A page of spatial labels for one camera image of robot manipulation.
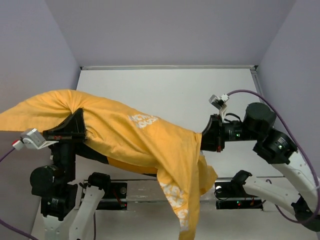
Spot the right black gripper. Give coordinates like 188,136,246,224
187,112,259,150

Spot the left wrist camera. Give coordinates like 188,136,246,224
12,128,58,151

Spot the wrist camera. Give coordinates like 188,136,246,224
12,128,58,151
208,94,230,121

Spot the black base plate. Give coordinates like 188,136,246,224
79,178,128,212
213,170,266,210

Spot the yellow orange pillowcase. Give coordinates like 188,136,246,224
0,89,218,240

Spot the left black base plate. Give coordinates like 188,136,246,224
79,178,128,212

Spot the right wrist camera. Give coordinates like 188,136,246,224
208,94,230,121

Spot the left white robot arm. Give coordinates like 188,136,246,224
29,108,111,240

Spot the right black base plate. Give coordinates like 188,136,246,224
213,170,266,210

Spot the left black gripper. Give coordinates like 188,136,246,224
44,105,90,179

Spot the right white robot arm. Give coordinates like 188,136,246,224
201,100,320,233

